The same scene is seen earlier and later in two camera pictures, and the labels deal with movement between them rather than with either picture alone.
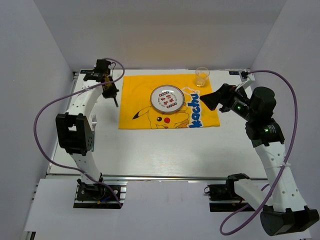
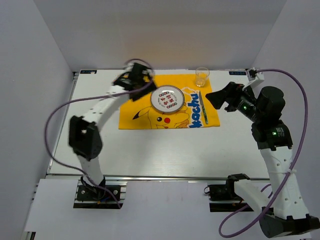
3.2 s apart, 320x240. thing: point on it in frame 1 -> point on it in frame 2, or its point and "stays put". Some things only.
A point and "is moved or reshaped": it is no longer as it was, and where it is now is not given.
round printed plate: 167,98 stays put
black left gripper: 112,93 -> 146,90
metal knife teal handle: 116,102 is moved or reshaped
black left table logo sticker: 87,71 stays put
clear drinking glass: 202,74 stays put
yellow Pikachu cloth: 136,111 stays put
